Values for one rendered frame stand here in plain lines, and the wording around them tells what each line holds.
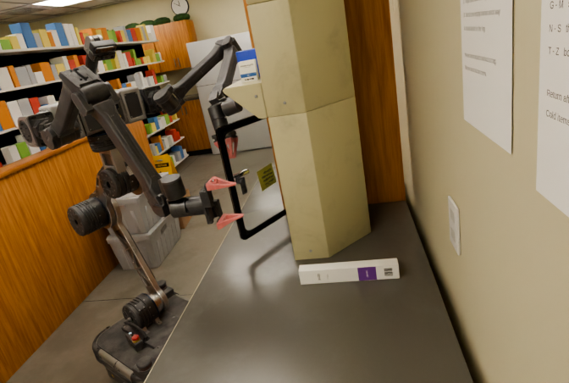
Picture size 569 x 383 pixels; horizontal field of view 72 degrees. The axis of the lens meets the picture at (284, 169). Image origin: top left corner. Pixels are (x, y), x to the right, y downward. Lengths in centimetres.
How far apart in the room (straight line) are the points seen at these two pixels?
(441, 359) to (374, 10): 106
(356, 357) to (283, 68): 73
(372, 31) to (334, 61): 31
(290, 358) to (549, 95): 74
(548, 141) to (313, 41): 77
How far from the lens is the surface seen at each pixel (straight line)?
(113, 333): 256
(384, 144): 152
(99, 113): 124
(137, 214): 335
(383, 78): 147
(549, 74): 47
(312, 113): 112
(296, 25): 110
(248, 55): 131
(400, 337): 99
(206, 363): 103
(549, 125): 48
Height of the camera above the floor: 161
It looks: 18 degrees down
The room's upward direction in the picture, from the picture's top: 11 degrees counter-clockwise
